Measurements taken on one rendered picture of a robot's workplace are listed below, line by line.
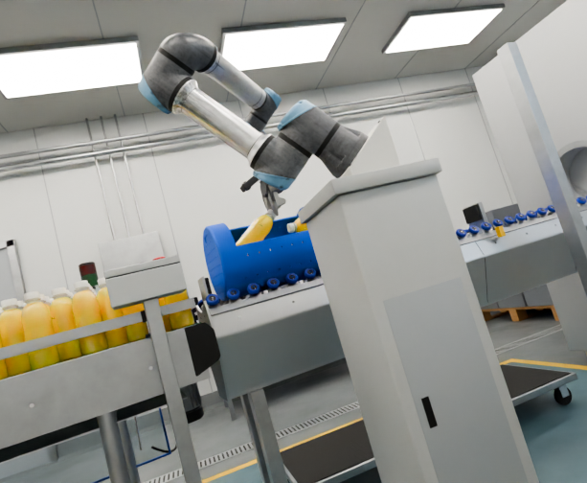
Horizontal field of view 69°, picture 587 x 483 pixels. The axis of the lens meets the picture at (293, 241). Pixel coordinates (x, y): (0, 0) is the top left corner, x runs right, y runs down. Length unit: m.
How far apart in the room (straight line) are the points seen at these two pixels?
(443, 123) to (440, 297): 5.52
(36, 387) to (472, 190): 5.83
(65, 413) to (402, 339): 0.90
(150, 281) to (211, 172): 4.01
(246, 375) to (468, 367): 0.72
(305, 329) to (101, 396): 0.68
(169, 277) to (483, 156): 5.88
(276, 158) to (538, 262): 1.46
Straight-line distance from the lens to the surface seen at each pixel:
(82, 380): 1.34
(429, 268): 1.14
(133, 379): 1.34
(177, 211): 5.03
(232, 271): 1.48
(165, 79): 1.34
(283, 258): 1.53
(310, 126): 1.24
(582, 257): 2.12
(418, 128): 6.31
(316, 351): 1.60
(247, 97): 1.53
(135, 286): 1.23
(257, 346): 1.49
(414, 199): 1.16
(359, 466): 2.04
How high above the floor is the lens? 0.90
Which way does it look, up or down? 7 degrees up
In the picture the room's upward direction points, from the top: 16 degrees counter-clockwise
